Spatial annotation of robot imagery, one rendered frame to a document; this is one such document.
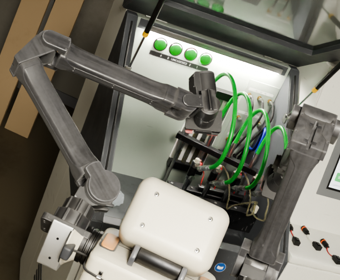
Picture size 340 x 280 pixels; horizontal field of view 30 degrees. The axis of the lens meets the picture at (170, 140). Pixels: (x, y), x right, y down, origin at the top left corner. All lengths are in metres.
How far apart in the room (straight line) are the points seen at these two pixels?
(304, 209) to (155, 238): 1.17
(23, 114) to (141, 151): 1.91
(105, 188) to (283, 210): 0.40
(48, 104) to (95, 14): 3.21
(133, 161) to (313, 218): 0.72
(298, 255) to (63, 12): 2.50
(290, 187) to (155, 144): 1.18
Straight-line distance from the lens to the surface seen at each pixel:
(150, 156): 2.48
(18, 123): 4.29
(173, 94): 1.63
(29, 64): 1.55
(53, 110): 1.52
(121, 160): 2.48
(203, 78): 1.71
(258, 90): 2.45
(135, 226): 1.32
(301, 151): 1.31
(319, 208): 2.44
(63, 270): 2.17
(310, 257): 2.27
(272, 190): 1.86
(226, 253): 2.12
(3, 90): 4.29
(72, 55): 1.59
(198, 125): 1.76
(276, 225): 1.41
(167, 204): 1.33
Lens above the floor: 2.01
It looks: 23 degrees down
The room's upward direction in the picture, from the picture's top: 24 degrees clockwise
